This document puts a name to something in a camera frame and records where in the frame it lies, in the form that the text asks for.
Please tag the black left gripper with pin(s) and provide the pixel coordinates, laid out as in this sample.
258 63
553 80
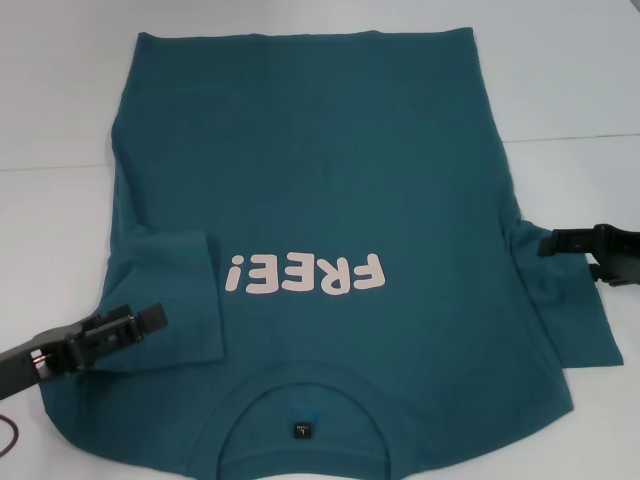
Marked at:
55 352

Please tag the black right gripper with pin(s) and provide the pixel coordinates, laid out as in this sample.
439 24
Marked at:
622 255

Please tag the teal t-shirt with FREE print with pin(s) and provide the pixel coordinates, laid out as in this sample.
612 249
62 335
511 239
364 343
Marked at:
325 175

